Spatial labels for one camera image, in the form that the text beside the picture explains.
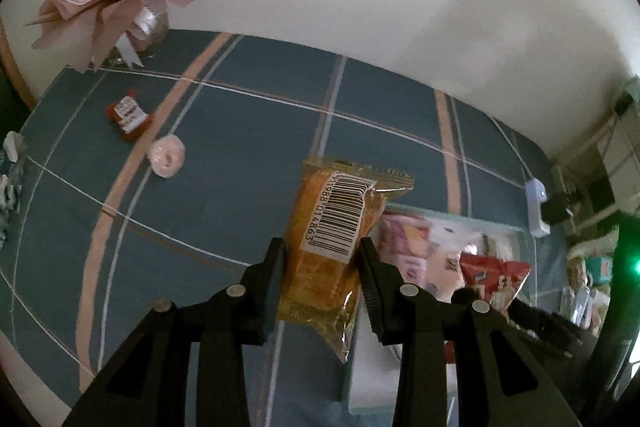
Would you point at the white shelf unit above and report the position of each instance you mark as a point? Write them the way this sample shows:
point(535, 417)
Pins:
point(604, 167)

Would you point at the white power strip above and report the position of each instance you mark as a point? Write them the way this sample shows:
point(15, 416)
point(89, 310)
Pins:
point(536, 196)

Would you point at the purple snack bag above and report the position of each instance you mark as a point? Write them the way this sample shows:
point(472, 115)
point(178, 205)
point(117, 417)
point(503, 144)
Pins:
point(403, 241)

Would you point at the blue plaid tablecloth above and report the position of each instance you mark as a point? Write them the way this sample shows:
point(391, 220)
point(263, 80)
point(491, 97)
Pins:
point(99, 236)

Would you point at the clutter of items at right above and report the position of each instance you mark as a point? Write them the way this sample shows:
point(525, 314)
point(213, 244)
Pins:
point(589, 265)

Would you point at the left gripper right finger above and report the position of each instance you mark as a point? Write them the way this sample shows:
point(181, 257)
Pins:
point(380, 283)

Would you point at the white tray with teal rim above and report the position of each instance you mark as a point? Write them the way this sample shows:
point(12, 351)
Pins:
point(373, 369)

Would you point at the orange bread packet with barcode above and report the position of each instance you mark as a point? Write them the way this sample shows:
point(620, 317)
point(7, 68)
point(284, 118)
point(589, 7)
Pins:
point(337, 204)

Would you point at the black power adapter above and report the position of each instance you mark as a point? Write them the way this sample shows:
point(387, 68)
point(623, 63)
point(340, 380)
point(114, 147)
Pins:
point(560, 207)

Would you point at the red snack bag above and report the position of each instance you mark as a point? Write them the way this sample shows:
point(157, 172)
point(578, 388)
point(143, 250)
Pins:
point(496, 281)

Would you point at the clear round pastry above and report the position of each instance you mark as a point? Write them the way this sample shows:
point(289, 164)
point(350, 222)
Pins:
point(448, 241)

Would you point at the small red candy packet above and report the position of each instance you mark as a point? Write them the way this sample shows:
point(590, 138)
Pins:
point(129, 117)

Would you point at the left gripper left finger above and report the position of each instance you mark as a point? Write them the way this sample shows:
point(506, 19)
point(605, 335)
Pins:
point(271, 273)

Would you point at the pudding jelly cup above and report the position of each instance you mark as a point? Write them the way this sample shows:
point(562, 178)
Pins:
point(166, 156)

